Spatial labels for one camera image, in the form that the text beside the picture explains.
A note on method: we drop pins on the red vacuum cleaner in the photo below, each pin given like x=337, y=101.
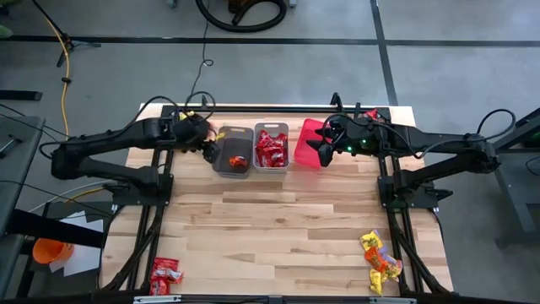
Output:
x=236, y=4

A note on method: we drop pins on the grey side table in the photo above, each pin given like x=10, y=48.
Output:
x=17, y=186

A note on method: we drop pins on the yellow label tag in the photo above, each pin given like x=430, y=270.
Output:
x=219, y=136

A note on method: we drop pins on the black floor strip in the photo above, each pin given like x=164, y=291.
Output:
x=19, y=95

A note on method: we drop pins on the grey plastic bin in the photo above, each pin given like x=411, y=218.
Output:
x=270, y=169

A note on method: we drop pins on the green object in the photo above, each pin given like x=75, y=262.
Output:
x=4, y=31

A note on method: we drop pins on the yellow purple candy pack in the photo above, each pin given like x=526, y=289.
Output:
x=393, y=268

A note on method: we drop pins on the black beam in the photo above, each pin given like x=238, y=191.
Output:
x=50, y=228

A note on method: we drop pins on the orange plastic bowl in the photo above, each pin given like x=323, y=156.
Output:
x=48, y=251

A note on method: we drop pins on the red plastic bin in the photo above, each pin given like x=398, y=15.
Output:
x=306, y=158

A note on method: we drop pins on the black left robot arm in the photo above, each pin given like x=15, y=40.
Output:
x=118, y=137

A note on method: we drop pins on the white paper sheet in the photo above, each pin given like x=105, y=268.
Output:
x=95, y=226
x=84, y=259

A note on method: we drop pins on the brown plastic bin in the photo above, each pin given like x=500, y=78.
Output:
x=232, y=145

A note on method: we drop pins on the silver metal bracket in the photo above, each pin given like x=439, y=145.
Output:
x=157, y=299
x=392, y=300

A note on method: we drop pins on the black tripod stand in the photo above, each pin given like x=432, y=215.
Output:
x=69, y=42

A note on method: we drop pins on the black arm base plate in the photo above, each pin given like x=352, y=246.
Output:
x=422, y=202
x=143, y=198

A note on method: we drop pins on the black metal stand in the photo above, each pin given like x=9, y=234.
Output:
x=516, y=202

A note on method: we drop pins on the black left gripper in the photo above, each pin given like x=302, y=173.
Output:
x=194, y=135

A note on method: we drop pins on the grey metal tool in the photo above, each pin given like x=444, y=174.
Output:
x=9, y=142

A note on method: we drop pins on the orange candy pack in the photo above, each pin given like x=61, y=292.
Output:
x=238, y=161
x=375, y=258

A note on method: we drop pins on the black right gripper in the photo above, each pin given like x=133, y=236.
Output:
x=354, y=135

